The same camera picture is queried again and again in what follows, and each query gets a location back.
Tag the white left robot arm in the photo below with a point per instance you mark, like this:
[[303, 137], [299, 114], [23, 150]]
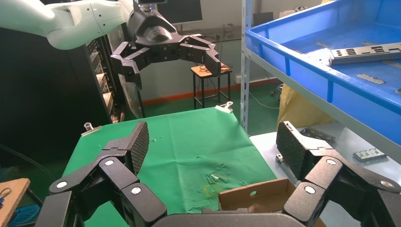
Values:
[[78, 18]]

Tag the small metal plate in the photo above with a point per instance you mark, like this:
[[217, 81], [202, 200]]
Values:
[[371, 79]]

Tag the grey tape strip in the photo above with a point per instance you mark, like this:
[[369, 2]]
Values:
[[322, 44], [393, 64], [368, 43]]

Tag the wooden stool black legs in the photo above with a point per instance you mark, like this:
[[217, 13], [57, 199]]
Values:
[[198, 71]]

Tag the brown cardboard box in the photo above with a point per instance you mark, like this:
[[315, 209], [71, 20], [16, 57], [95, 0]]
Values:
[[266, 200]]

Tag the toothed metal strip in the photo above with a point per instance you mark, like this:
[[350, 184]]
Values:
[[369, 155]]

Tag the cluttered work desk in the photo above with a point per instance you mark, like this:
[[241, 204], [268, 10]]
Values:
[[225, 33]]

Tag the flat stamped metal plate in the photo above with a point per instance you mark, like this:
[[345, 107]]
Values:
[[280, 161]]

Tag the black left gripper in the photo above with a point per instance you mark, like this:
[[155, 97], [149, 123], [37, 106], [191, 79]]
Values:
[[154, 35]]

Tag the dark equipment rack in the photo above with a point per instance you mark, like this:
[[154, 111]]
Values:
[[47, 94]]

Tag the silver oval panel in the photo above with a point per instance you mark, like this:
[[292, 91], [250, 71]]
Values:
[[131, 101]]

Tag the silver binder clip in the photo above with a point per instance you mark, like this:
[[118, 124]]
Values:
[[88, 127], [226, 108]]

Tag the perforated metal shelf post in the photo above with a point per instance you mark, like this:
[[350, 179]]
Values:
[[246, 18]]

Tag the large black monitor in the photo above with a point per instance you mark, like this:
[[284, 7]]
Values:
[[188, 11]]

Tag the small black screen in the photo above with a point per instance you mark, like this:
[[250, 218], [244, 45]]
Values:
[[263, 18]]

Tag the light wooden board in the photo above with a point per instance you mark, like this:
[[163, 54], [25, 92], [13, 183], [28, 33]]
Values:
[[14, 194]]

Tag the blue plastic tray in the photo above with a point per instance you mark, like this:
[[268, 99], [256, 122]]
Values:
[[313, 72]]

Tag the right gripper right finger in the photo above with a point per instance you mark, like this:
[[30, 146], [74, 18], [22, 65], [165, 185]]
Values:
[[329, 175]]

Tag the white base board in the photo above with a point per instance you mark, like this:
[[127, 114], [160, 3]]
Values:
[[344, 150]]

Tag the blue fabric bundle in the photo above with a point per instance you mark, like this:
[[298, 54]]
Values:
[[26, 216]]

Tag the yellow woven sack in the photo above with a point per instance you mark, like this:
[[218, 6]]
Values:
[[297, 106]]

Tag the long narrow metal rail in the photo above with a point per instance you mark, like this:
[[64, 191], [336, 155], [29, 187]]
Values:
[[319, 135]]

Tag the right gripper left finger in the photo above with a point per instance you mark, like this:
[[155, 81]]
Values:
[[119, 175]]

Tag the green cloth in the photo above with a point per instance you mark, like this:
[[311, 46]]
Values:
[[181, 150]]

